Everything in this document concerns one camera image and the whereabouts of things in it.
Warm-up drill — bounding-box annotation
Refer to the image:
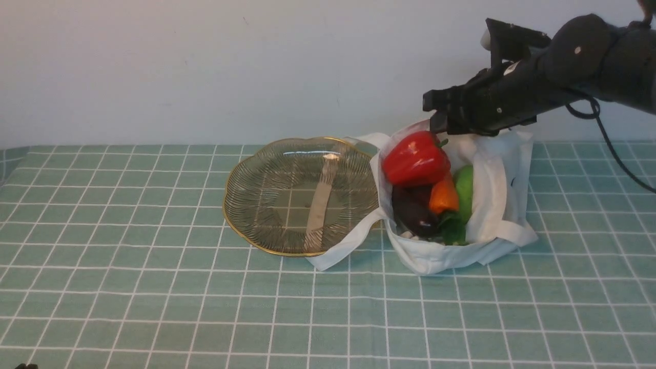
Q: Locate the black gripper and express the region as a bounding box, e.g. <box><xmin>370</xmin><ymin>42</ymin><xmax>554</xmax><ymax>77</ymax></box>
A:
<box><xmin>422</xmin><ymin>60</ymin><xmax>564</xmax><ymax>136</ymax></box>

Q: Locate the red bell pepper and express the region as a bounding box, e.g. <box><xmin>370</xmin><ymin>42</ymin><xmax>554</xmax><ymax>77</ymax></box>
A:
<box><xmin>382</xmin><ymin>131</ymin><xmax>452</xmax><ymax>188</ymax></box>

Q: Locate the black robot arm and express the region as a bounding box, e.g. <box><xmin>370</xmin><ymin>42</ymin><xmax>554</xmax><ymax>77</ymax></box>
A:
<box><xmin>422</xmin><ymin>2</ymin><xmax>655</xmax><ymax>136</ymax></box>

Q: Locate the white cloth tote bag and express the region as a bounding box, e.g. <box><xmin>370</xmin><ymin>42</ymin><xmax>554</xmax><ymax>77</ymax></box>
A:
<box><xmin>308</xmin><ymin>120</ymin><xmax>538</xmax><ymax>276</ymax></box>

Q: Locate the orange carrot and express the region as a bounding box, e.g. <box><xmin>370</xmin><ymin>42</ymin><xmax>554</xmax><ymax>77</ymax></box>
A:
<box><xmin>428</xmin><ymin>172</ymin><xmax>460</xmax><ymax>215</ymax></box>

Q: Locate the dark purple eggplant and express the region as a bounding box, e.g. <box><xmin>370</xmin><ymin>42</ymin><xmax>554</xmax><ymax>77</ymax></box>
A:
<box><xmin>392</xmin><ymin>185</ymin><xmax>440</xmax><ymax>239</ymax></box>

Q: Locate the green vegetable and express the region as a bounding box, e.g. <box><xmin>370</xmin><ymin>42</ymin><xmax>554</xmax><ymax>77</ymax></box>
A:
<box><xmin>441</xmin><ymin>165</ymin><xmax>474</xmax><ymax>246</ymax></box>

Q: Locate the gold-rimmed glass plate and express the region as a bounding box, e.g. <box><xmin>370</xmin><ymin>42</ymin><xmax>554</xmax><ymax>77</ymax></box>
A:
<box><xmin>223</xmin><ymin>136</ymin><xmax>379</xmax><ymax>257</ymax></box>

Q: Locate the green checkered tablecloth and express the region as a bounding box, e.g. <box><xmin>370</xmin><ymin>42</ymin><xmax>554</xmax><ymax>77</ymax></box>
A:
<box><xmin>1</xmin><ymin>142</ymin><xmax>654</xmax><ymax>368</ymax></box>

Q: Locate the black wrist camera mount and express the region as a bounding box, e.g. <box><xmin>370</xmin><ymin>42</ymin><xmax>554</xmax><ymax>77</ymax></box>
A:
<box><xmin>480</xmin><ymin>18</ymin><xmax>551</xmax><ymax>67</ymax></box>

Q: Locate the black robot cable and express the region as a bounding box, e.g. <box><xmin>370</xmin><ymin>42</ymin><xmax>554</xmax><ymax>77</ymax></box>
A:
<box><xmin>566</xmin><ymin>95</ymin><xmax>656</xmax><ymax>194</ymax></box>

